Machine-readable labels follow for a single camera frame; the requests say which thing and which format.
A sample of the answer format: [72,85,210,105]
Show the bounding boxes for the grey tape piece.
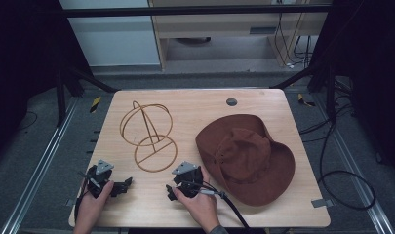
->
[311,198,335,209]

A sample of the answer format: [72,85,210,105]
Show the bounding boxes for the person's left hand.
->
[75,180,115,232]

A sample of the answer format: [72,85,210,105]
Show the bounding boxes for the black floor cable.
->
[298,94,377,212]

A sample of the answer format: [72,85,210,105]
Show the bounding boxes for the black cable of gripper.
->
[73,176,91,225]
[181,179,252,232]

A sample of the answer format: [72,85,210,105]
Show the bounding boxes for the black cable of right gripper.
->
[181,179,252,232]

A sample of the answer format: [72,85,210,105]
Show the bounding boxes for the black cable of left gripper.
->
[73,176,91,225]

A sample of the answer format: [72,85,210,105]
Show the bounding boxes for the brown suede cowboy hat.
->
[195,113,296,207]

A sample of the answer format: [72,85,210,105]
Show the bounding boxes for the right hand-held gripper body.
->
[171,160,205,199]

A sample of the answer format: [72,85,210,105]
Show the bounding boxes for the gold wire hat stand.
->
[119,100,178,174]

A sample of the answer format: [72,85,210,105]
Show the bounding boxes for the yellow black striped tape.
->
[89,96,102,114]
[296,93,316,108]

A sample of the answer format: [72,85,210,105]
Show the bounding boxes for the hanging black cables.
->
[273,13,315,70]

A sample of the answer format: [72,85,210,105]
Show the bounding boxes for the person's right hand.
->
[172,167,220,232]

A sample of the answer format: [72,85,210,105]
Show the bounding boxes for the wooden desk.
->
[68,88,332,229]

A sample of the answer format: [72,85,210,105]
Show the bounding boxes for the black metal frame bar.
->
[59,3,333,19]

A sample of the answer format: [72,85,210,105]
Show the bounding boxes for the black metal stand leg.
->
[271,62,336,123]
[55,62,120,129]

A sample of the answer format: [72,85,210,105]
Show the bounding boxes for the aluminium floor rail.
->
[0,97,80,234]
[315,96,395,234]

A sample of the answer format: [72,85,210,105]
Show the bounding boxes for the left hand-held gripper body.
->
[86,159,121,199]

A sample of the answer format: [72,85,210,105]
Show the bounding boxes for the light wooden cabinet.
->
[148,0,333,71]

